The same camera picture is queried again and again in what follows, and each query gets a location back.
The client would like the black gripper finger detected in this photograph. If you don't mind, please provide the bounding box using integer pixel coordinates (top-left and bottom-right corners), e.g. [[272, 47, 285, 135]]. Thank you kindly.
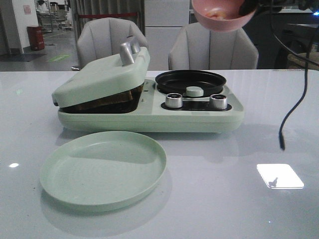
[[239, 0, 260, 15]]

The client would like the shrimp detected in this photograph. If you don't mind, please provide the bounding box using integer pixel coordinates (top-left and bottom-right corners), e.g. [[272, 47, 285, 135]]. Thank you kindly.
[[205, 8, 227, 20]]

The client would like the pink bowl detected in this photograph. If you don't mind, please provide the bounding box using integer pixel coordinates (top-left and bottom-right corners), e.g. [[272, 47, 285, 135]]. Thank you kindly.
[[191, 0, 258, 32]]

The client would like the bread slice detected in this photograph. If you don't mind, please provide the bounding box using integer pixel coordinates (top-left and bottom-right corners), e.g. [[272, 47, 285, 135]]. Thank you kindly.
[[73, 90, 133, 111]]

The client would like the green breakfast maker lid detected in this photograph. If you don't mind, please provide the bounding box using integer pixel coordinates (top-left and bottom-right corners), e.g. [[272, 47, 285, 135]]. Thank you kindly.
[[52, 36, 150, 108]]

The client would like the dark kitchen counter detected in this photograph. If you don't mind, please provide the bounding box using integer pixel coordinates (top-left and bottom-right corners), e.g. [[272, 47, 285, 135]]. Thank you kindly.
[[244, 11, 319, 69]]

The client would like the right beige chair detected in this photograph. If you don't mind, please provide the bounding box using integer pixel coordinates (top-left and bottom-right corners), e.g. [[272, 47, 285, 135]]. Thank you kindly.
[[168, 23, 259, 70]]

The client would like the beige chair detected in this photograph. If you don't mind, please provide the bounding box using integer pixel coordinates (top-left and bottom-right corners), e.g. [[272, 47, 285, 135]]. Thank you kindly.
[[168, 23, 259, 70], [77, 17, 148, 69]]

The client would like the olive cushion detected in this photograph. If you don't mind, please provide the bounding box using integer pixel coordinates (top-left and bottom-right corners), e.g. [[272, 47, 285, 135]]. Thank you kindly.
[[287, 52, 319, 71]]

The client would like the white refrigerator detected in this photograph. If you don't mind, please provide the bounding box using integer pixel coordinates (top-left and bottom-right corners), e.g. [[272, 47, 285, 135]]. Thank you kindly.
[[144, 0, 190, 71]]

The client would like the right silver knob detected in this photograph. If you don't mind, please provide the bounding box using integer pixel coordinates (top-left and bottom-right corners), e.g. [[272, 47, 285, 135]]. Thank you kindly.
[[209, 94, 228, 111]]

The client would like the silver knob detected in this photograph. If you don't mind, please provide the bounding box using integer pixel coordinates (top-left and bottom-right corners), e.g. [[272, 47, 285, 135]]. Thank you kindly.
[[209, 94, 228, 111], [164, 93, 183, 109]]

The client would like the black round frying pan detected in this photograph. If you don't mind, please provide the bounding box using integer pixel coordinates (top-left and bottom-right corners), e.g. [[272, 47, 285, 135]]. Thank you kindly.
[[155, 70, 226, 97]]

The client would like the left silver knob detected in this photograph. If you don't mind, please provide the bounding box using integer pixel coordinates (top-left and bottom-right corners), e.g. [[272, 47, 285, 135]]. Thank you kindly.
[[164, 93, 183, 109]]

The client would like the red barrier belt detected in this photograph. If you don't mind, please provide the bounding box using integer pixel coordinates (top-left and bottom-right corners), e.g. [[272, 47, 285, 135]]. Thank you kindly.
[[77, 12, 140, 19]]

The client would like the left beige chair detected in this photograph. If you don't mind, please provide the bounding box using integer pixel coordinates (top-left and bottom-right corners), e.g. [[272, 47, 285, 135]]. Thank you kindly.
[[77, 17, 148, 69]]

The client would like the red bin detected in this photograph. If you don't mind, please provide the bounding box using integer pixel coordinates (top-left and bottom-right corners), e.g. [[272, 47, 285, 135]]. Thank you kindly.
[[27, 26, 45, 51]]

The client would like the light green plate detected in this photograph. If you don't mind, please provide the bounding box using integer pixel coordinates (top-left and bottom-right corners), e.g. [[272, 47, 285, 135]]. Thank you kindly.
[[40, 131, 166, 212]]

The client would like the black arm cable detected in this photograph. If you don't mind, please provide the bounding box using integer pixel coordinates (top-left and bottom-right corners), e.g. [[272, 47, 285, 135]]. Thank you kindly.
[[270, 0, 319, 151]]

